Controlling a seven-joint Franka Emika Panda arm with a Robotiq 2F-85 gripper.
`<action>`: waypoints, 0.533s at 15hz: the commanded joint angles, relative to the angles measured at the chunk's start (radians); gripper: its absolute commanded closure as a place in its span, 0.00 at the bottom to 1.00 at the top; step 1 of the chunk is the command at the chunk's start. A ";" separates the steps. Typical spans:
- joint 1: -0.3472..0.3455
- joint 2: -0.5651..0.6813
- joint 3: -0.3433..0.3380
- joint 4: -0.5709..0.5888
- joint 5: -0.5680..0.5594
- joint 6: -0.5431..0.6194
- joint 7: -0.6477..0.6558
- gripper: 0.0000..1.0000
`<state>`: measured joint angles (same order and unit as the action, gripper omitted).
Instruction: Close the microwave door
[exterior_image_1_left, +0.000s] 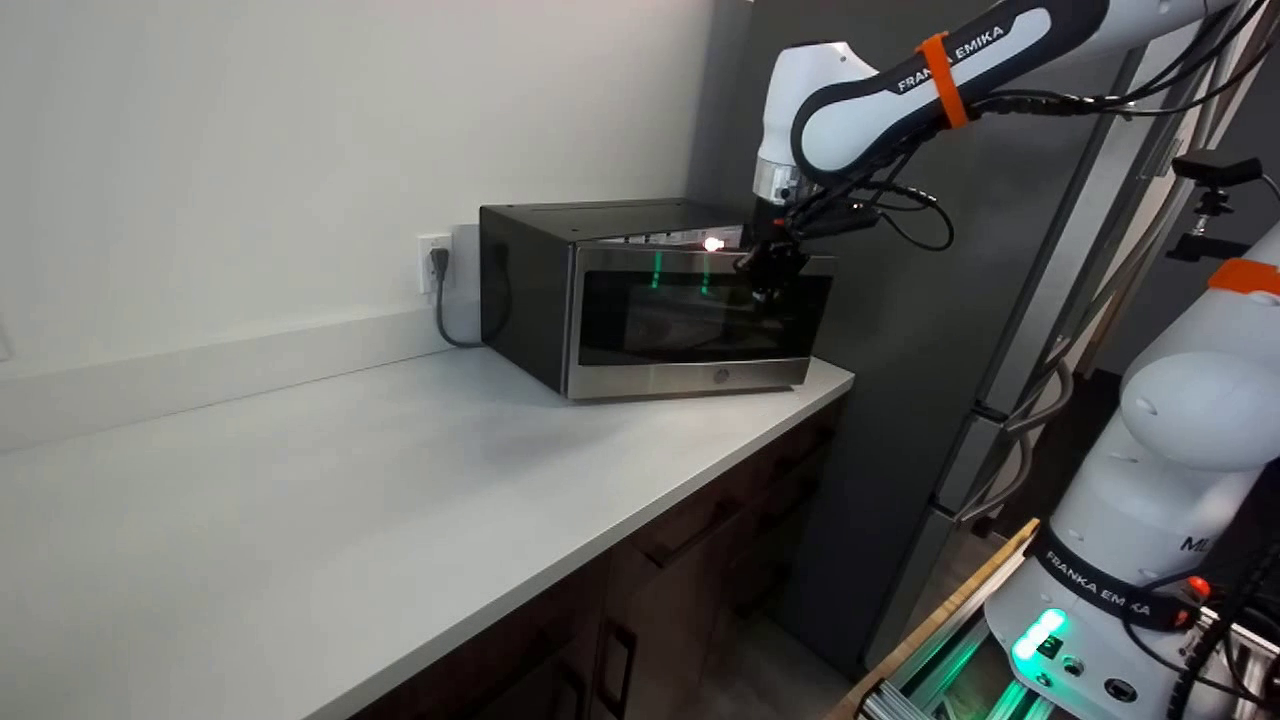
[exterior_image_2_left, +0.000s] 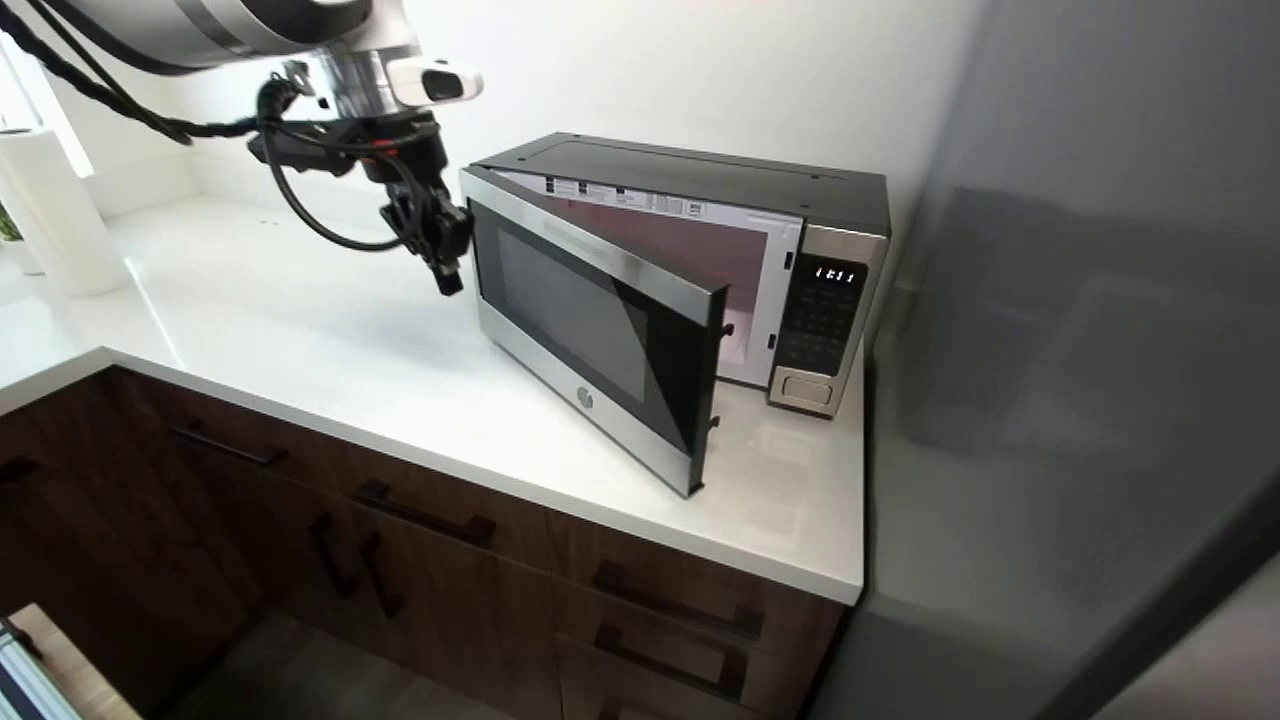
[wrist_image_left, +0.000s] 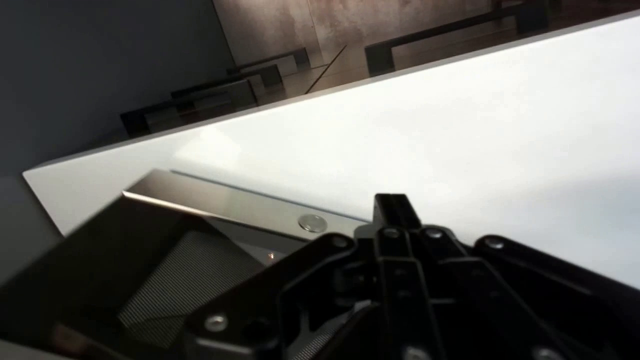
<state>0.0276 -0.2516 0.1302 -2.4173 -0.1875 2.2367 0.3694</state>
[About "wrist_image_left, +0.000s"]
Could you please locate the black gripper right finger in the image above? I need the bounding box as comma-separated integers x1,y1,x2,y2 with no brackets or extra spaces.
391,191,640,360

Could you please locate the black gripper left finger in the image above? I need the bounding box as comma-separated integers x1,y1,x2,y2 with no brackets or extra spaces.
181,191,427,360

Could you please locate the dark grey refrigerator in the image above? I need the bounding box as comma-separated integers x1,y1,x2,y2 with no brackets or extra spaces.
0,0,235,287

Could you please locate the dark cabinet bar handle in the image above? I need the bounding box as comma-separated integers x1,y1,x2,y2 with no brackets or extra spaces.
117,70,288,137
228,48,312,75
362,4,555,75

